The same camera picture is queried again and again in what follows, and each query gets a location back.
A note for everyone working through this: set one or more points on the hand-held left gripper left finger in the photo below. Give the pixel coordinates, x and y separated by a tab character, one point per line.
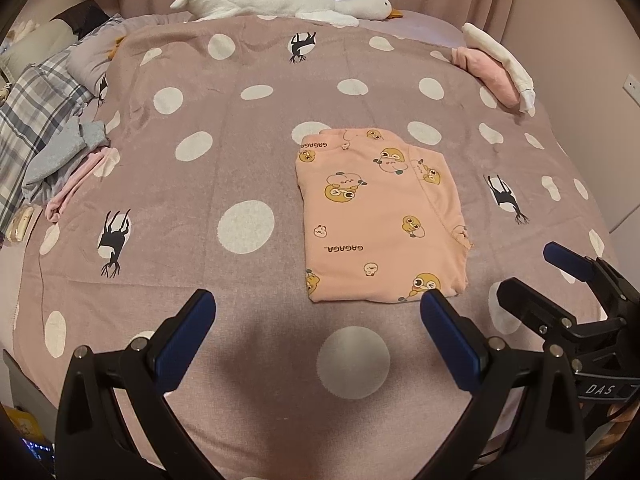
187	330

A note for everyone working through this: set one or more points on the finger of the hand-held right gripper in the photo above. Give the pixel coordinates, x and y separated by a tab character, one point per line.
530	305
565	257

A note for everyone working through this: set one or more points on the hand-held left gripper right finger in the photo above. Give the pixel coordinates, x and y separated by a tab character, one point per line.
450	345

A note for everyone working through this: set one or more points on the pink cartoon print shirt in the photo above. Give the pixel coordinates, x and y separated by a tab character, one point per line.
380	220

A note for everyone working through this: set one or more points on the light pink garment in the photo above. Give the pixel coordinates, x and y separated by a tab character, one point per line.
75	185

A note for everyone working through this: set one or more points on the yellow box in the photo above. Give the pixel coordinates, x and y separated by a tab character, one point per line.
25	422

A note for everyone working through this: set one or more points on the lit screen device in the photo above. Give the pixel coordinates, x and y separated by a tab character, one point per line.
40	455

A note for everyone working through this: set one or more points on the clear plastic case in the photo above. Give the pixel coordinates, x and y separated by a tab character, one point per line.
20	225

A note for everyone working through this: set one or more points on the mauve polka dot blanket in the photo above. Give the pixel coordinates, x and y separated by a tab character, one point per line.
225	135

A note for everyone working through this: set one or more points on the folded pink cloth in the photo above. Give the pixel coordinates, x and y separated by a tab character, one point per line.
487	72

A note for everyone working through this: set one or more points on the grey garment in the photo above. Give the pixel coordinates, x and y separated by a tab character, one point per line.
65	147

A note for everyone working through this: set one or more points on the folded white cloth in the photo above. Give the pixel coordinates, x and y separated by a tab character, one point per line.
495	47

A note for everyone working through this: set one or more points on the lavender bed sheet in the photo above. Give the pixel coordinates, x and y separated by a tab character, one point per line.
420	30

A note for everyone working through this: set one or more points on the plaid quilt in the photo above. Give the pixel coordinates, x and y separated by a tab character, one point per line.
30	105

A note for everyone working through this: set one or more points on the grey pillow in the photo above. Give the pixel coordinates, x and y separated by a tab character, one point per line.
90	57

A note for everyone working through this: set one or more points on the beige pillow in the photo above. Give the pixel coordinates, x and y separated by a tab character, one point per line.
40	42

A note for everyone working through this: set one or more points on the dark brown pillow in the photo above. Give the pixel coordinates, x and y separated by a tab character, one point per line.
85	12

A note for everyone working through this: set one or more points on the white plush toys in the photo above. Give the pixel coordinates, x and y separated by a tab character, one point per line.
22	30

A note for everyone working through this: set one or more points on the wall socket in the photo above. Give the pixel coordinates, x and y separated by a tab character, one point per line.
632	82

